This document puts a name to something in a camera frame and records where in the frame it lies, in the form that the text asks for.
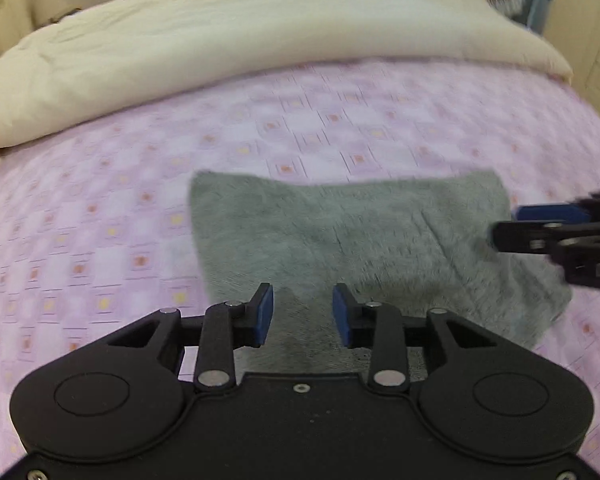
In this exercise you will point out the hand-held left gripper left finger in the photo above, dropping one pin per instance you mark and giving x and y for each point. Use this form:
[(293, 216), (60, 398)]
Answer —
[(264, 316)]

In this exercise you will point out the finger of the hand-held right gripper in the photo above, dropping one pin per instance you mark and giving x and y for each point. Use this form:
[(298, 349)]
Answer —
[(550, 212), (525, 235)]

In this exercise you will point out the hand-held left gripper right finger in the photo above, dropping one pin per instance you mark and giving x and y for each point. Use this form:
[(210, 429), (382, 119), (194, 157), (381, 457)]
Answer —
[(341, 316)]

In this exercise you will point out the grey speckled pants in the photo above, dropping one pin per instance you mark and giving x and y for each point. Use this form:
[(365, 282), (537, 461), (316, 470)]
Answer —
[(360, 230)]

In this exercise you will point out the pink patterned bedsheet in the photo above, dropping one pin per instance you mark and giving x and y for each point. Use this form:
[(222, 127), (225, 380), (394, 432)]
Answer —
[(105, 220)]

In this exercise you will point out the cream wardrobe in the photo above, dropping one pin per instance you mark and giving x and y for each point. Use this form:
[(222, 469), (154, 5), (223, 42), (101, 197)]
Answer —
[(587, 20)]

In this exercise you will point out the cream duvet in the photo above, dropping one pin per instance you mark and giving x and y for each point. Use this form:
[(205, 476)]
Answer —
[(230, 25)]

